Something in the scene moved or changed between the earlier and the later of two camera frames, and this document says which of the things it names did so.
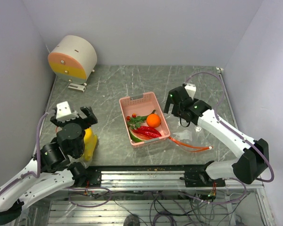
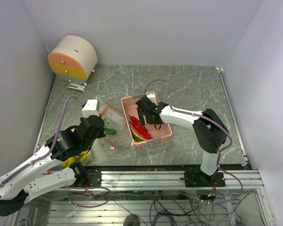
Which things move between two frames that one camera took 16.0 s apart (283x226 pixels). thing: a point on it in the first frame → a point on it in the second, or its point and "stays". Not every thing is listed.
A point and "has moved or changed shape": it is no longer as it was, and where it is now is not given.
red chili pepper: (150, 134) → (141, 131)
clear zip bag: (193, 141) → (114, 123)
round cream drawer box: (73, 59) stays
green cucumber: (153, 112) has moved or changed shape
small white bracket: (77, 87) stays
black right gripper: (169, 101) → (141, 115)
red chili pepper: (149, 131) → (137, 122)
